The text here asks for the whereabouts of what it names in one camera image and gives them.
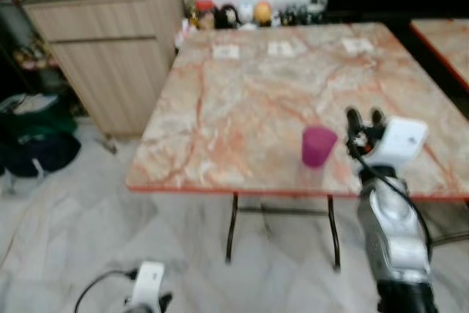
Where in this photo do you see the purple plastic cup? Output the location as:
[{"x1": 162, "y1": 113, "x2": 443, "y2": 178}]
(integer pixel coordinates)
[{"x1": 302, "y1": 125, "x2": 339, "y2": 169}]

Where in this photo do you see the white paper card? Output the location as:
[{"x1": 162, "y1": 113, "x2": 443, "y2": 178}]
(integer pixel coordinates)
[
  {"x1": 341, "y1": 37, "x2": 375, "y2": 55},
  {"x1": 212, "y1": 44, "x2": 240, "y2": 60}
]

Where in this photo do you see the marble table with red edge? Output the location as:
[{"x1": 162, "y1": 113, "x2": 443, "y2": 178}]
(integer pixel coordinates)
[{"x1": 409, "y1": 18, "x2": 469, "y2": 93}]

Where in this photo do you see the marble top dining table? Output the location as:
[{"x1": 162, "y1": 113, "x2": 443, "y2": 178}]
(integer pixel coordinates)
[{"x1": 126, "y1": 22, "x2": 469, "y2": 270}]

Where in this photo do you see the black bottle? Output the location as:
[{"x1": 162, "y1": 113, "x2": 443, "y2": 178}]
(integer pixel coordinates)
[{"x1": 308, "y1": 0, "x2": 325, "y2": 24}]

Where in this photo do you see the orange yellow figurine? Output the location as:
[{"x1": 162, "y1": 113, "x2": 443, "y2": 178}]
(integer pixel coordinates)
[{"x1": 254, "y1": 1, "x2": 273, "y2": 28}]

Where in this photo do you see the white figurine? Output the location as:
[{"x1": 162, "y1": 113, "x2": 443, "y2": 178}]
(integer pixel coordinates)
[{"x1": 239, "y1": 2, "x2": 255, "y2": 25}]

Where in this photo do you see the black figurine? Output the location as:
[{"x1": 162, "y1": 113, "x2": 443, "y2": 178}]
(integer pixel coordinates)
[{"x1": 217, "y1": 4, "x2": 240, "y2": 30}]

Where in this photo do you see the red capped figurine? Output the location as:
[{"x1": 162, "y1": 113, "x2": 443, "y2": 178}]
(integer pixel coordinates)
[{"x1": 195, "y1": 0, "x2": 216, "y2": 30}]

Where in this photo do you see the dark green bag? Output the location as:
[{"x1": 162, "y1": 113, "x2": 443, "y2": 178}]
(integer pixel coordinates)
[{"x1": 0, "y1": 93, "x2": 78, "y2": 139}]

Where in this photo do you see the light wooden cabinet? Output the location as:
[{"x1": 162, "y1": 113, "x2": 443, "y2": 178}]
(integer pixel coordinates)
[{"x1": 22, "y1": 0, "x2": 185, "y2": 139}]

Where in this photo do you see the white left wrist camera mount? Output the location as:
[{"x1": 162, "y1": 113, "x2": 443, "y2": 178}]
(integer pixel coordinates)
[{"x1": 130, "y1": 261, "x2": 166, "y2": 311}]

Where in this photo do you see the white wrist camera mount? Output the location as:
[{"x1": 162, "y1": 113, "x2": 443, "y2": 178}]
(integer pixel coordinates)
[
  {"x1": 130, "y1": 261, "x2": 166, "y2": 311},
  {"x1": 364, "y1": 117, "x2": 429, "y2": 169}
]

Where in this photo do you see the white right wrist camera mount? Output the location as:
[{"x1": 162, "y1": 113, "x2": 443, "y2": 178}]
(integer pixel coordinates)
[{"x1": 364, "y1": 117, "x2": 429, "y2": 169}]

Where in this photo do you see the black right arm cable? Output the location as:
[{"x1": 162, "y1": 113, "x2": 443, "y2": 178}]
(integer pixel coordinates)
[{"x1": 347, "y1": 139, "x2": 435, "y2": 259}]

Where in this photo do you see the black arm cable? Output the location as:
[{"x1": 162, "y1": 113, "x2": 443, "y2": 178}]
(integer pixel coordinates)
[
  {"x1": 347, "y1": 139, "x2": 435, "y2": 259},
  {"x1": 73, "y1": 269, "x2": 140, "y2": 313}
]

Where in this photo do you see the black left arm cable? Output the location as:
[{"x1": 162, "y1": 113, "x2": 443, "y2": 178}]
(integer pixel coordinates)
[{"x1": 73, "y1": 269, "x2": 140, "y2": 313}]

